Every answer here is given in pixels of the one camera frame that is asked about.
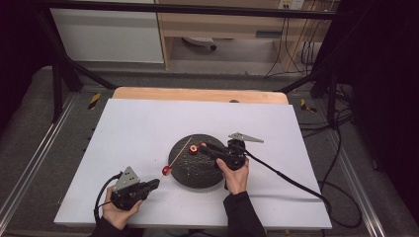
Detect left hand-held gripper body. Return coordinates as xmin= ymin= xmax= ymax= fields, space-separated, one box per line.
xmin=110 ymin=165 xmax=149 ymax=211

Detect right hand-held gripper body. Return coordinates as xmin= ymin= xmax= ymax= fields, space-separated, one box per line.
xmin=214 ymin=131 xmax=265 ymax=172

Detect black round plate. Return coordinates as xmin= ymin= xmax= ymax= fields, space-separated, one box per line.
xmin=167 ymin=132 xmax=231 ymax=190

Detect wooden skewer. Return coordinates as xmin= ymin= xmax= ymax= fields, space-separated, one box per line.
xmin=159 ymin=135 xmax=194 ymax=181

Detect person's left hand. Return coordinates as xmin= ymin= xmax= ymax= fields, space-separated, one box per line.
xmin=102 ymin=185 xmax=144 ymax=231

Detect person's right hand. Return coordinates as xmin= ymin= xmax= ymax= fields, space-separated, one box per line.
xmin=215 ymin=157 xmax=250 ymax=196

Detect white board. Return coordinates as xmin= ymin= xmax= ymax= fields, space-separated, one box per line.
xmin=53 ymin=98 xmax=333 ymax=230

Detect wooden table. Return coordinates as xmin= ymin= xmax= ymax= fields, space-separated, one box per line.
xmin=112 ymin=86 xmax=290 ymax=106

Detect yellow black tape marker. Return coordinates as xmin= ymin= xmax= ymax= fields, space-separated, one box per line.
xmin=87 ymin=92 xmax=102 ymax=112
xmin=299 ymin=98 xmax=318 ymax=115

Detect white power strip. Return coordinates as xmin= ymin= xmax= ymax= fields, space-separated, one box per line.
xmin=182 ymin=36 xmax=218 ymax=51

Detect wooden desk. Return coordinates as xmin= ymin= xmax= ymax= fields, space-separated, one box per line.
xmin=153 ymin=0 xmax=334 ymax=71

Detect white cabinet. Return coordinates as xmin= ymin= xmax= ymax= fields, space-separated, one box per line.
xmin=48 ymin=0 xmax=165 ymax=64

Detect black curtain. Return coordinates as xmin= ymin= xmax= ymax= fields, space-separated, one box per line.
xmin=0 ymin=0 xmax=54 ymax=136
xmin=329 ymin=0 xmax=419 ymax=228

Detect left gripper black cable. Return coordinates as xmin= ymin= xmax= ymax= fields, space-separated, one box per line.
xmin=93 ymin=170 xmax=124 ymax=224

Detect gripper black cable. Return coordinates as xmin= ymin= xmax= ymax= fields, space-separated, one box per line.
xmin=244 ymin=148 xmax=364 ymax=229
xmin=93 ymin=170 xmax=124 ymax=224

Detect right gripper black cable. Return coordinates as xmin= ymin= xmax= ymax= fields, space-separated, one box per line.
xmin=244 ymin=148 xmax=364 ymax=229

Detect aluminium rail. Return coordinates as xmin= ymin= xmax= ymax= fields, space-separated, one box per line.
xmin=328 ymin=130 xmax=387 ymax=237
xmin=0 ymin=93 xmax=79 ymax=225

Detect black floor cables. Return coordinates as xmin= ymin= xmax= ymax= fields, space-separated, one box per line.
xmin=296 ymin=82 xmax=356 ymax=140

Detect bundle of hanging cables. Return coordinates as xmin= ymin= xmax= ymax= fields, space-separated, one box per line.
xmin=264 ymin=9 xmax=330 ymax=79

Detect black metal frame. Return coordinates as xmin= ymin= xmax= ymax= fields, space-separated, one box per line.
xmin=33 ymin=0 xmax=341 ymax=123

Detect white wall socket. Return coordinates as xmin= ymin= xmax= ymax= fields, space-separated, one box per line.
xmin=277 ymin=0 xmax=306 ymax=11

